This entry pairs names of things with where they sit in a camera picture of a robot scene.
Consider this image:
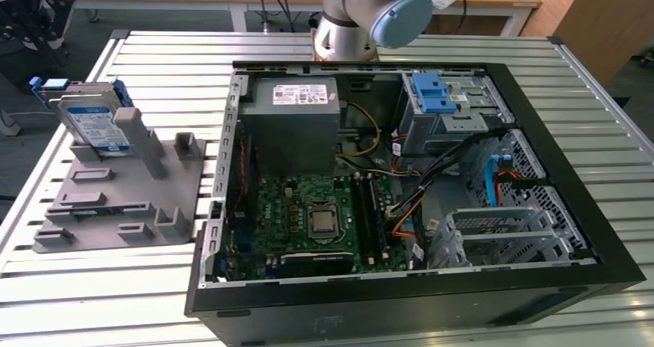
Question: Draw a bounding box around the hard disk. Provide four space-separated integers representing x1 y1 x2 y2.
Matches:
29 77 135 159

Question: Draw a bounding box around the red yellow black power wire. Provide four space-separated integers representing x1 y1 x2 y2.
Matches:
496 172 549 190

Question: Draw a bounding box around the silver disk bay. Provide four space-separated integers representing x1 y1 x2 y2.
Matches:
429 205 586 270

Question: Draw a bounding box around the black mesh waste basket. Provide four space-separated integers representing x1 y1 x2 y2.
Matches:
0 47 71 95

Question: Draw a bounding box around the white stand foot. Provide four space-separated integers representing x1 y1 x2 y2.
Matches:
0 107 23 137

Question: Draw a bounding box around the grey parts rack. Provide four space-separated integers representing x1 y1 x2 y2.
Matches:
31 107 209 254

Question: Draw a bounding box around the grey power supply unit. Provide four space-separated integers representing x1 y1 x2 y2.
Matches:
239 75 342 175

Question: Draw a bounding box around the green motherboard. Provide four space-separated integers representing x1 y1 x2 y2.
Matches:
225 172 410 281

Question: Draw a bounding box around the black CPU socket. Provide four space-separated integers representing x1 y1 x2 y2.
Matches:
304 199 348 245

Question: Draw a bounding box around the silver CPU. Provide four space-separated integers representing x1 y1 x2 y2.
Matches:
309 208 342 236

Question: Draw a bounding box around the blue plastic drive latch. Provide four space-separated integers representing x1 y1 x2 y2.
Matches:
410 73 461 114

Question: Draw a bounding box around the black RAM slot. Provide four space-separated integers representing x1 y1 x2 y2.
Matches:
354 172 376 262

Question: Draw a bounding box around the silver optical drive cage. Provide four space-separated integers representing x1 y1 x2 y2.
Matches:
398 70 517 157

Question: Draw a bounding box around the black graphics card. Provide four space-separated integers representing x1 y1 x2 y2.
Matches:
278 250 356 278

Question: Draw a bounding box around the black open PC case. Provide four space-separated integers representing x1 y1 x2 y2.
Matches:
185 60 648 347

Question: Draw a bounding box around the wooden cabinet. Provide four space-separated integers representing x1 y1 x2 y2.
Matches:
521 0 654 87

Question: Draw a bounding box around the yellow black wire bundle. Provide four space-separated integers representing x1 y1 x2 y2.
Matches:
337 100 384 159

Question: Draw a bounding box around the orange wire bundle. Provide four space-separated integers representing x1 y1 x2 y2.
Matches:
389 185 429 244

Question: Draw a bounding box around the blue SATA wire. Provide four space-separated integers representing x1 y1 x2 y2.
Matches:
489 154 513 210

